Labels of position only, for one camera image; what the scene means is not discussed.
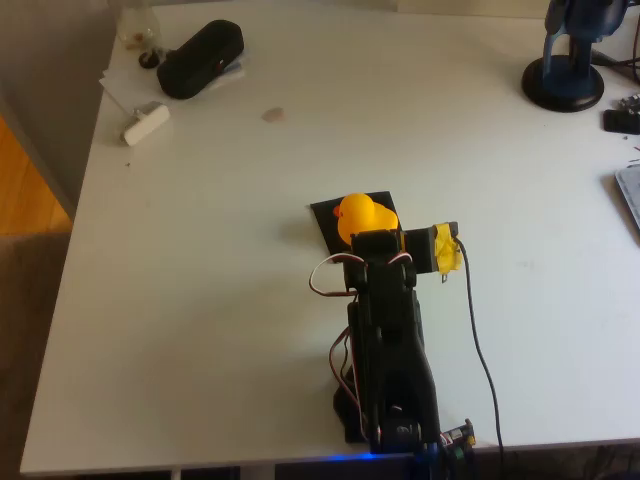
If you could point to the small black device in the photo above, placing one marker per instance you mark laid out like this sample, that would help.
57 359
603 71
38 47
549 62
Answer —
620 121

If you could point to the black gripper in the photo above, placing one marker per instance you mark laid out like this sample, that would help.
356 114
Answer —
376 241

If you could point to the grey laptop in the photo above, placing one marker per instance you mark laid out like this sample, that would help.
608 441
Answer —
631 192

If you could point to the clear glass bottle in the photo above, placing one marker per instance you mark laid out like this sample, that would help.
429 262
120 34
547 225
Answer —
137 30

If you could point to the small black cap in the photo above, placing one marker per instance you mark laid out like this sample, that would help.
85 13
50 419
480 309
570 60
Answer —
148 60

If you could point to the white paper sheets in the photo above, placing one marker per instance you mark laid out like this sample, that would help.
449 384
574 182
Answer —
125 82

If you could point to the black oval case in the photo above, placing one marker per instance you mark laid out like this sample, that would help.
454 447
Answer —
200 60

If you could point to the black square mat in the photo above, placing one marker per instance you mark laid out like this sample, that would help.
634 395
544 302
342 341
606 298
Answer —
325 220

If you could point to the yellow rubber duck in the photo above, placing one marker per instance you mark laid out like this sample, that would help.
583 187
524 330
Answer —
357 212

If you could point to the yellow taped gripper camera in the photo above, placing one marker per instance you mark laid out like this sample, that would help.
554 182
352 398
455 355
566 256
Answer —
446 252

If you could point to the small circuit board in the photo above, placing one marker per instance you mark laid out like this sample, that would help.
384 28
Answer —
631 102

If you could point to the blue table clamp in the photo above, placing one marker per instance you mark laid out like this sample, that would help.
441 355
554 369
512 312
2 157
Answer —
427 462

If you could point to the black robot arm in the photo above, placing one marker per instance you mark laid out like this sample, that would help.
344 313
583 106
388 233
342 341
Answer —
395 350

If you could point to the white charger plug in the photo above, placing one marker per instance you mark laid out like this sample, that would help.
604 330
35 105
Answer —
147 125

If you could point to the small controller board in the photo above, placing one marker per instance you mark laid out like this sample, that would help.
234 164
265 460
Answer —
457 437

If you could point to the blue microphone stand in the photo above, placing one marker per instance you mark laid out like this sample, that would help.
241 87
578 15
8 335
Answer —
562 85

